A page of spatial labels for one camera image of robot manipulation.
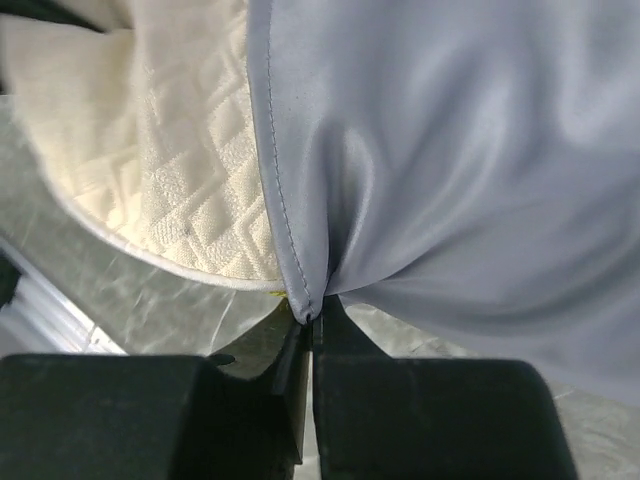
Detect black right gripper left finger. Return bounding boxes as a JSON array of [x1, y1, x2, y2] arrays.
[[1, 323, 308, 479]]

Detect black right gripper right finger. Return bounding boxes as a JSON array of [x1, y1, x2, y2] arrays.
[[312, 296, 578, 480]]

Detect grey pillowcase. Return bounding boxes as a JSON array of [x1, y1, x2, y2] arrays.
[[247, 1, 639, 405]]

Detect cream quilted pillow yellow edge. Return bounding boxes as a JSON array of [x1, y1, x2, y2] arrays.
[[1, 1, 283, 292]]

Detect aluminium front rail frame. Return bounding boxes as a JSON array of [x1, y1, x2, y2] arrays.
[[1, 240, 125, 355]]

